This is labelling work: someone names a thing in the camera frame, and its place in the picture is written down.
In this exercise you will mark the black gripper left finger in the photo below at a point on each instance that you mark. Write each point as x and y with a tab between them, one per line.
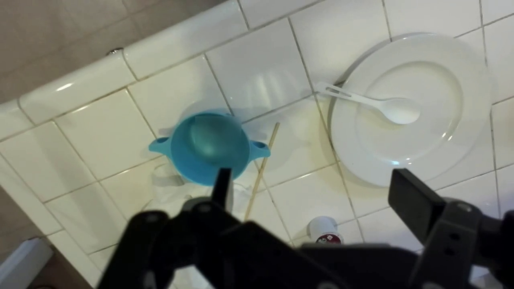
223	187

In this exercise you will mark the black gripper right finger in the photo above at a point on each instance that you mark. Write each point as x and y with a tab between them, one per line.
414	202

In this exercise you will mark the thin wooden stick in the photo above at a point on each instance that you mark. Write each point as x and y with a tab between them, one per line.
262	171

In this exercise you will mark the white round plate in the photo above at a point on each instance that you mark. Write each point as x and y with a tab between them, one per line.
427	150

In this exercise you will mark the white plastic spoon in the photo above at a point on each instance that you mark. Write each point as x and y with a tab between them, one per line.
395	110

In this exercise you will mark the white lower cabinet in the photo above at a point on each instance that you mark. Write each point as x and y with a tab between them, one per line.
21	266

